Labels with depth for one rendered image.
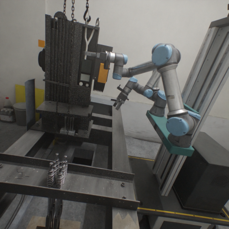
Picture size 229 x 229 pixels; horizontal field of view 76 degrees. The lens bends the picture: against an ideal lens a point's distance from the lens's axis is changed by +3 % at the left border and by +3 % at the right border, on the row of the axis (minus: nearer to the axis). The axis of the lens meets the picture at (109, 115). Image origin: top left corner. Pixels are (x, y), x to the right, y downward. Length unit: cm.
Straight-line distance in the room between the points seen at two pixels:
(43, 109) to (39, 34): 164
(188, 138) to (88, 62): 104
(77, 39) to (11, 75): 188
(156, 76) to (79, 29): 75
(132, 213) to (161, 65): 85
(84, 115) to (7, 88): 211
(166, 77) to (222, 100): 250
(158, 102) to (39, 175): 115
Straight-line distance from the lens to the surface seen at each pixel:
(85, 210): 172
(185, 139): 108
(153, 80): 134
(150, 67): 115
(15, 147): 133
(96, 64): 134
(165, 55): 93
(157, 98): 148
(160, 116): 150
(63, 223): 165
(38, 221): 168
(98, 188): 101
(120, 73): 119
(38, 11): 279
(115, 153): 130
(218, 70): 122
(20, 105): 303
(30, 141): 137
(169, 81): 93
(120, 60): 118
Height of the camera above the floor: 144
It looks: 23 degrees down
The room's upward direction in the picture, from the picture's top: 12 degrees clockwise
